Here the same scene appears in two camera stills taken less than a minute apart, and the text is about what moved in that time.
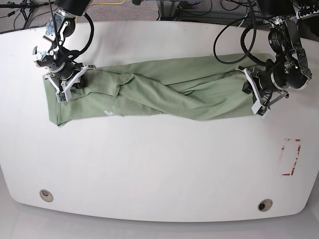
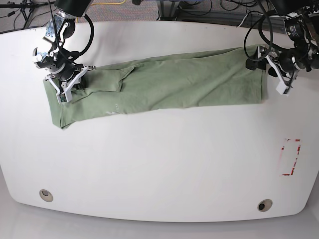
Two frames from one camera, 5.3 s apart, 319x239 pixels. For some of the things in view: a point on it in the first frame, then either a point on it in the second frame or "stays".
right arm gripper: x=263 y=86 to x=283 y=66
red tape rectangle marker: x=295 y=160 stays
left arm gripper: x=64 y=79 stays
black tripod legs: x=26 y=8 stays
